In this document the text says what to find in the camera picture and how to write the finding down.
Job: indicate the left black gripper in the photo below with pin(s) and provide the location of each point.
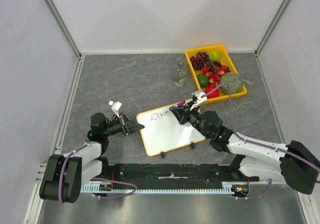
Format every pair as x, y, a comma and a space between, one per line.
128, 126

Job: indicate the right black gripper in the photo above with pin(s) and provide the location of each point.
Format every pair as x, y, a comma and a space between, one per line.
185, 114

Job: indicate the magenta marker cap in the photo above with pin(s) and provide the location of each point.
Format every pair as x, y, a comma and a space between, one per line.
182, 103

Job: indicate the yellow framed whiteboard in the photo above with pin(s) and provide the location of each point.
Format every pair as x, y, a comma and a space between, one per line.
163, 133

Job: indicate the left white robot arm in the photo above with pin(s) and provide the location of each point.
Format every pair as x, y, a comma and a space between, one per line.
66, 174

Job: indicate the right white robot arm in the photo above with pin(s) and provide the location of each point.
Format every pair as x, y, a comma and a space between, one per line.
292, 163

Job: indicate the clear glass bottle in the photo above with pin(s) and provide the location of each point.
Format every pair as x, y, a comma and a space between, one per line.
180, 74

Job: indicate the green avocado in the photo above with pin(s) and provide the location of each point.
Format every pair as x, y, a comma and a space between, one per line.
203, 80

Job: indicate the red apple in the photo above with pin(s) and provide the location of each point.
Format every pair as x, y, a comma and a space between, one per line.
212, 92

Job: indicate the yellow fruit tray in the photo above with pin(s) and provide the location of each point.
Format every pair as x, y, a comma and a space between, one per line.
224, 59

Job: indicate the red cherry bunch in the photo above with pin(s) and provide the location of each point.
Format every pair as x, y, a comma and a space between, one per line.
214, 71

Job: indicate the purple grape bunch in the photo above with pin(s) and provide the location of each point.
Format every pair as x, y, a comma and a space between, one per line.
199, 60

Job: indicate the green netted melon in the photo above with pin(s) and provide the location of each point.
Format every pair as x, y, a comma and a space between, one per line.
233, 80

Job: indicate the green apple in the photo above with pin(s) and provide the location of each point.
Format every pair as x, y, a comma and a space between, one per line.
214, 55

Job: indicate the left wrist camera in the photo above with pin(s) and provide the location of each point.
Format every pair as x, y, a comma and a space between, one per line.
115, 106

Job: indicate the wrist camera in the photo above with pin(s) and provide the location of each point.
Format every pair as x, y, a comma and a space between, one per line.
115, 106
198, 98

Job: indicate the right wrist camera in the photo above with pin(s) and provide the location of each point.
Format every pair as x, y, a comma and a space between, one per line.
198, 98

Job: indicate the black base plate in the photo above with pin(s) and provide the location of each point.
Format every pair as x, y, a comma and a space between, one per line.
214, 172

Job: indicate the white slotted cable duct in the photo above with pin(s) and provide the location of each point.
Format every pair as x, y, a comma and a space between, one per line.
106, 188

